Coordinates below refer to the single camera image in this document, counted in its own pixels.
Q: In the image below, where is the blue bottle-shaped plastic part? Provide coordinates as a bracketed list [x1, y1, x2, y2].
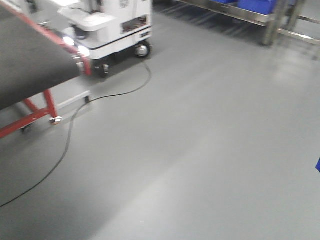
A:
[315, 159, 320, 172]

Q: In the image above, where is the stainless steel shelf rack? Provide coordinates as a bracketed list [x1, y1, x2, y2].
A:
[182, 0, 320, 47]

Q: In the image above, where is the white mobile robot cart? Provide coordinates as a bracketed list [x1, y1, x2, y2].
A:
[57, 0, 153, 78]

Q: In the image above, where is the black floor power cable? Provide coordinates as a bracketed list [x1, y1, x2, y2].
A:
[0, 61, 153, 208]

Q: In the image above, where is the red conveyor side rail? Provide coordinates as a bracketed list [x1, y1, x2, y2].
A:
[0, 0, 92, 76]

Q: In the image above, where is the red conveyor frame leg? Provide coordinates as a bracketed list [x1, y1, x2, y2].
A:
[0, 89, 62, 139]

